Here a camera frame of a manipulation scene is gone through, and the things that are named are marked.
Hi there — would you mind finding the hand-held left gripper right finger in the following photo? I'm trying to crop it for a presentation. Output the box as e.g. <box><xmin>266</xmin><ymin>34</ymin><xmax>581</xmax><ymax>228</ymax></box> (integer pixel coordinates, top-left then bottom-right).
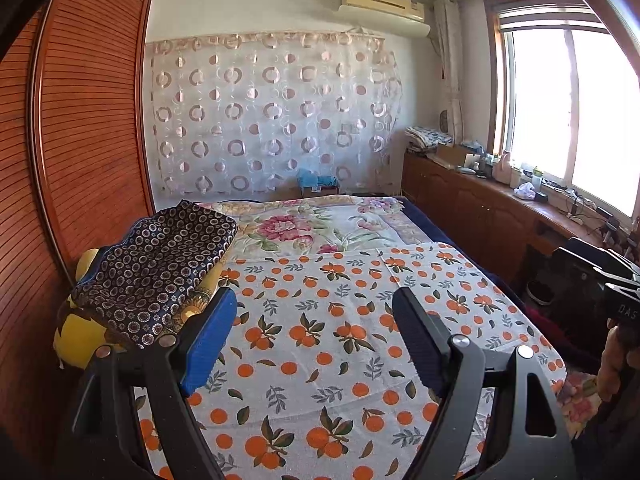
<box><xmin>392</xmin><ymin>286</ymin><xmax>576</xmax><ymax>480</ymax></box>

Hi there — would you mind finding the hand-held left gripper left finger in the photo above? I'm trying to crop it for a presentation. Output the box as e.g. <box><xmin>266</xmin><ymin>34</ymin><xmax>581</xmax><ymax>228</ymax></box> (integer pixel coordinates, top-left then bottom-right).
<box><xmin>55</xmin><ymin>287</ymin><xmax>238</xmax><ymax>480</ymax></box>

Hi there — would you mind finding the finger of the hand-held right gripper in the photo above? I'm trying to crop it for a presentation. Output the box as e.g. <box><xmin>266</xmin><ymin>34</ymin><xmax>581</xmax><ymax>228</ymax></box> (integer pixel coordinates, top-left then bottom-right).
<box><xmin>565</xmin><ymin>236</ymin><xmax>640</xmax><ymax>281</ymax></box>
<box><xmin>552</xmin><ymin>246</ymin><xmax>608</xmax><ymax>286</ymax></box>

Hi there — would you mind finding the navy circle-print shirt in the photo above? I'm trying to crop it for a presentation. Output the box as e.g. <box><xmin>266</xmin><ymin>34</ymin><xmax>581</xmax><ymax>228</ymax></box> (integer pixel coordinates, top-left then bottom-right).
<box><xmin>70</xmin><ymin>201</ymin><xmax>240</xmax><ymax>350</ymax></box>

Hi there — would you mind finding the person's right hand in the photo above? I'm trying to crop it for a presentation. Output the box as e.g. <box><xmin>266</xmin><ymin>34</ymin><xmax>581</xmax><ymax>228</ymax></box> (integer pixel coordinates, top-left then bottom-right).
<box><xmin>597</xmin><ymin>327</ymin><xmax>640</xmax><ymax>403</ymax></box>

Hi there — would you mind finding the dark round bin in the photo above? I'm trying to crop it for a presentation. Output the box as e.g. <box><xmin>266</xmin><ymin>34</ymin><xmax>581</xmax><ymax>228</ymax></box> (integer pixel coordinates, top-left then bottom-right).
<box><xmin>527</xmin><ymin>280</ymin><xmax>555</xmax><ymax>306</ymax></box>

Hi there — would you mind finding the dark red cloth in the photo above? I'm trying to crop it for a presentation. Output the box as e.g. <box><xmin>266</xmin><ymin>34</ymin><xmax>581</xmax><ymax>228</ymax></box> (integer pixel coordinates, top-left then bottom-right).
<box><xmin>530</xmin><ymin>305</ymin><xmax>596</xmax><ymax>371</ymax></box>

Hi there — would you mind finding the orange-fruit print sheet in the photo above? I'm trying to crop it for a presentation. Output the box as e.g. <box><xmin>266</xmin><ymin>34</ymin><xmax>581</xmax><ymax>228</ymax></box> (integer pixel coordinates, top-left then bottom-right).
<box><xmin>132</xmin><ymin>242</ymin><xmax>568</xmax><ymax>480</ymax></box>

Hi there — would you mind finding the pink bottle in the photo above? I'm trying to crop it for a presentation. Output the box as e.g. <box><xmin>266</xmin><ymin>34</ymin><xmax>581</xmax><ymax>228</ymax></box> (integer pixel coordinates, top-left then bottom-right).
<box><xmin>492</xmin><ymin>151</ymin><xmax>513</xmax><ymax>183</ymax></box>

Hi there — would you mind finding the navy bed sheet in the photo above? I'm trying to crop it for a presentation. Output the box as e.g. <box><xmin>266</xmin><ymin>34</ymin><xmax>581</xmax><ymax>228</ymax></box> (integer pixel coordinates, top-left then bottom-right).
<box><xmin>400</xmin><ymin>196</ymin><xmax>526</xmax><ymax>311</ymax></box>

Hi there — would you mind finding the long wooden cabinet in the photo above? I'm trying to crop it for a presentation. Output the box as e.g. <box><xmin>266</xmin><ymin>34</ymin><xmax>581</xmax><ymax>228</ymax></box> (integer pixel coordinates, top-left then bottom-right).
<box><xmin>402</xmin><ymin>152</ymin><xmax>640</xmax><ymax>301</ymax></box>

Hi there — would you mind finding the yellow patterned pillow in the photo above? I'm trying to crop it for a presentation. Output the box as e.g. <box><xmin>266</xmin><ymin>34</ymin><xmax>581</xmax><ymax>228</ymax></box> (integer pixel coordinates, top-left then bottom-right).
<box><xmin>54</xmin><ymin>247</ymin><xmax>236</xmax><ymax>368</ymax></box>

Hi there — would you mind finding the floral fleece blanket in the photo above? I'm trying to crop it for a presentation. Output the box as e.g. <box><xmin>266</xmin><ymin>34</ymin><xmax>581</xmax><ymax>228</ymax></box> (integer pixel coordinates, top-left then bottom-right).
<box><xmin>192</xmin><ymin>195</ymin><xmax>601</xmax><ymax>428</ymax></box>

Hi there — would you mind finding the wooden-framed window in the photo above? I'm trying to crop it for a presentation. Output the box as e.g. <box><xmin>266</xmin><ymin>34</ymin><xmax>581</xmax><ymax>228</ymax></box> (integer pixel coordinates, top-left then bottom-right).
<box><xmin>482</xmin><ymin>0</ymin><xmax>640</xmax><ymax>221</ymax></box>

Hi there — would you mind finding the cardboard box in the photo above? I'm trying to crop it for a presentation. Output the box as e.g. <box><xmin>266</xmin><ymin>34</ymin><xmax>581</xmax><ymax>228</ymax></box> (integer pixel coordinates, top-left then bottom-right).
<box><xmin>435</xmin><ymin>144</ymin><xmax>471</xmax><ymax>168</ymax></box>

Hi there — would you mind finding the blue cloth bundle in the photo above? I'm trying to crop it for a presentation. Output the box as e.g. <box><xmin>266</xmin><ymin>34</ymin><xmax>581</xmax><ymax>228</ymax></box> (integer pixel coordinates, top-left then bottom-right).
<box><xmin>297</xmin><ymin>169</ymin><xmax>341</xmax><ymax>196</ymax></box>

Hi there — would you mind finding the folded patterned cloth stack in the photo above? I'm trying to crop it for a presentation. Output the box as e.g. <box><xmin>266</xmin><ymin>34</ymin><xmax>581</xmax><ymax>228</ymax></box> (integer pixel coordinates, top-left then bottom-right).
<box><xmin>405</xmin><ymin>126</ymin><xmax>453</xmax><ymax>153</ymax></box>

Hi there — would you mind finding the sheer circle-pattern curtain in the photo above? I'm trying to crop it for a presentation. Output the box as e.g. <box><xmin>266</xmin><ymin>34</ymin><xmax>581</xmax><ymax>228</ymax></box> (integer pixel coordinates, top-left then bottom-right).
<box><xmin>145</xmin><ymin>30</ymin><xmax>403</xmax><ymax>198</ymax></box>

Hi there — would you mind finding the white bundled window curtain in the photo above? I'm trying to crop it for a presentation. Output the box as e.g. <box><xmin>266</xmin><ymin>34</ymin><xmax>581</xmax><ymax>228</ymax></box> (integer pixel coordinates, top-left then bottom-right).
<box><xmin>432</xmin><ymin>0</ymin><xmax>466</xmax><ymax>146</ymax></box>

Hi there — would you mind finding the wooden louvered wardrobe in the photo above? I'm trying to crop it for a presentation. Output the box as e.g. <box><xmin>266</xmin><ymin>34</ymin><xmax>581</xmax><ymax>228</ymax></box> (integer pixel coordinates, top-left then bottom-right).
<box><xmin>0</xmin><ymin>0</ymin><xmax>156</xmax><ymax>431</ymax></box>

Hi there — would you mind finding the cream wall air conditioner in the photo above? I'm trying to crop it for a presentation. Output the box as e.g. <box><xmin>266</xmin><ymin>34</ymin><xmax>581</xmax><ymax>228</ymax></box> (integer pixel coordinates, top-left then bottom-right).
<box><xmin>339</xmin><ymin>0</ymin><xmax>431</xmax><ymax>38</ymax></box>

